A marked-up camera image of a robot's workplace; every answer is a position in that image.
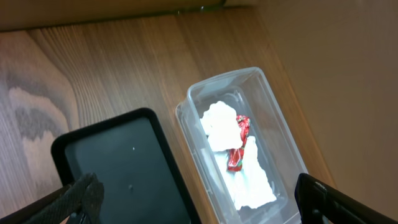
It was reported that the white paper napkin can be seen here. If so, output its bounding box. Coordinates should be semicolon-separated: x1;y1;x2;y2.
200;101;243;152
213;136;276;210

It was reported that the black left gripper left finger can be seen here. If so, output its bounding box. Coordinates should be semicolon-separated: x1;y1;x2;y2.
0;172;105;224

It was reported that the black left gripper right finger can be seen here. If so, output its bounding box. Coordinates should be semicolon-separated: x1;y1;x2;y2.
294;173;397;224

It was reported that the red candy wrapper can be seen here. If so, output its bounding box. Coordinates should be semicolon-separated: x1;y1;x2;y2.
226;114;251;172

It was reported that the black flat waste tray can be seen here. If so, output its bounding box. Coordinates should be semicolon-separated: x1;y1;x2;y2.
51;108;200;223

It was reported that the clear plastic waste bin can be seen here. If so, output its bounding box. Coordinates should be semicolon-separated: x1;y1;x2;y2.
176;67;306;223

